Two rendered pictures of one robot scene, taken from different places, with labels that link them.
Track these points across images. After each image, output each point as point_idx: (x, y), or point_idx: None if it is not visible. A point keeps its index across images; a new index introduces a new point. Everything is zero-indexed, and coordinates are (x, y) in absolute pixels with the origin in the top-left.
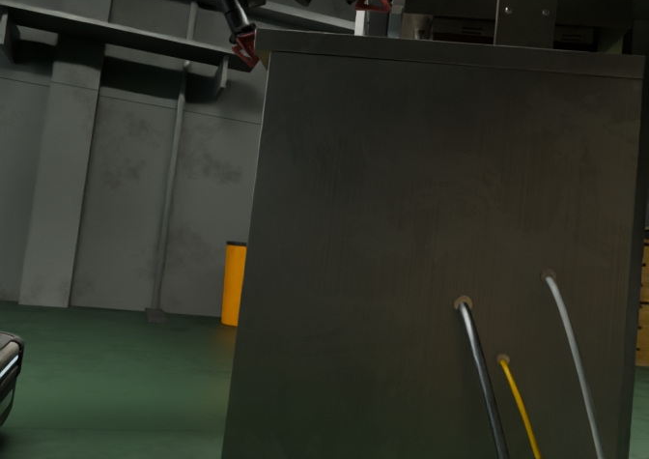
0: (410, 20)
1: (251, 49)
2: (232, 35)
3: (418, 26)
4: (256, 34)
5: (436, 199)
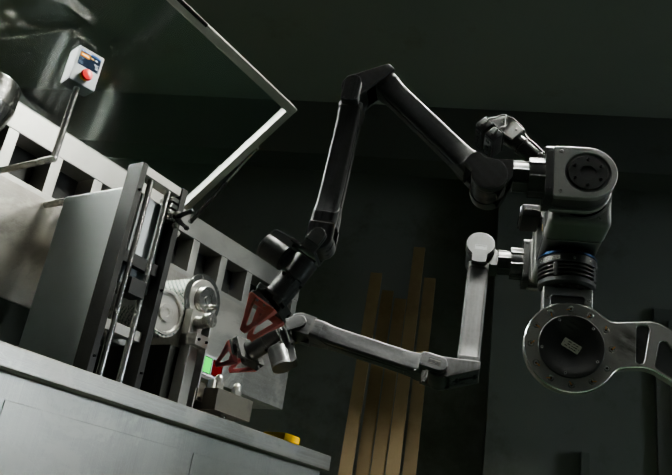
0: (238, 419)
1: (251, 308)
2: (287, 311)
3: (229, 417)
4: (330, 461)
5: None
